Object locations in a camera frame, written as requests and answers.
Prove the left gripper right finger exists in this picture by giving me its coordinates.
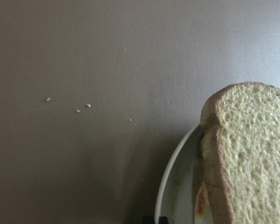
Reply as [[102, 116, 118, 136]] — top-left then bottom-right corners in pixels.
[[158, 216, 169, 224]]

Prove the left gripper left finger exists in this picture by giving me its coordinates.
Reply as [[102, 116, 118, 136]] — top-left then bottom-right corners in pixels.
[[142, 216, 154, 224]]

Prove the bread slice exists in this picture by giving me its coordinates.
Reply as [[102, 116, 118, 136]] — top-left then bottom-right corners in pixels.
[[200, 83, 280, 224]]

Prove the white round plate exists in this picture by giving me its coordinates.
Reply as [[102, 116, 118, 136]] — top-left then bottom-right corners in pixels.
[[154, 125, 202, 224]]

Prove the fried egg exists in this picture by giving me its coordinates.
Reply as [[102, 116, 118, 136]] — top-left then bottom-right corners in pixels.
[[193, 158, 215, 224]]

